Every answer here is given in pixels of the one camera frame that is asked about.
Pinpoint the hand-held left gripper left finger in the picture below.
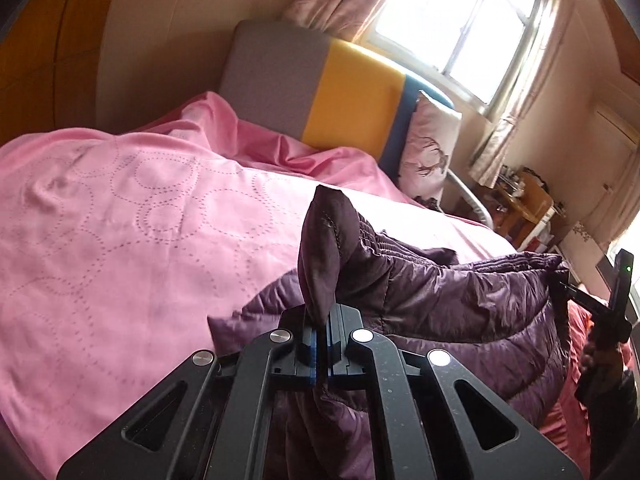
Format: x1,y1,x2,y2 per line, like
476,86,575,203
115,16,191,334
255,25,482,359
56,305,323,480

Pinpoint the cream door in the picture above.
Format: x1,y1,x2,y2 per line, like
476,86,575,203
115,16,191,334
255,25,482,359
582,102,640,246

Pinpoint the purple puffer jacket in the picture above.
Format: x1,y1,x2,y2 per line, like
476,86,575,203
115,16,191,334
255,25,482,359
206,184,575,480

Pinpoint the red cloth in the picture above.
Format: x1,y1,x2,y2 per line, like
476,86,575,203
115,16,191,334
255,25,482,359
537,304,598,478

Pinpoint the person's right hand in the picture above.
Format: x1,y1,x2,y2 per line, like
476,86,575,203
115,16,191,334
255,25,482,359
579,331,627,397

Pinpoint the white deer print pillow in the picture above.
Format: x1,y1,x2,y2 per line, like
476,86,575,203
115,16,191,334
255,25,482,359
399,91,463,207

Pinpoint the window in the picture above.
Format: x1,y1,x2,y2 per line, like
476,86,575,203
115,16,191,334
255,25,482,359
367,0,547,111

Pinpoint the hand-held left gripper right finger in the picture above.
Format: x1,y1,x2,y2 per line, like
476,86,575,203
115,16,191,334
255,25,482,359
320,303,584,480

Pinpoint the white curved bed rail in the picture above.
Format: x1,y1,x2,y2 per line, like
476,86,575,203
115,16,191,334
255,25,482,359
442,169,497,233

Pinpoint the pink dotted blanket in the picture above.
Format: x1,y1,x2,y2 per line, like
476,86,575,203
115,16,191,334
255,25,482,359
0,91,518,471

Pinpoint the cluttered wooden desk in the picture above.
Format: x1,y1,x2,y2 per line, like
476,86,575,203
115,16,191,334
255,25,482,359
492,164,568,253

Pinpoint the wooden wardrobe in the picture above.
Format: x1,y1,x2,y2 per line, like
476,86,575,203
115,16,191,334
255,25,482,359
0,0,128,148

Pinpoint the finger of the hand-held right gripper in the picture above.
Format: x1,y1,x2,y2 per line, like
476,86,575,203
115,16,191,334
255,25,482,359
549,269,617,317

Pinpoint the grey yellow blue headboard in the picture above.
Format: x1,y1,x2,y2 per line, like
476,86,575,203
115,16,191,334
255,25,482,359
218,20,457,187

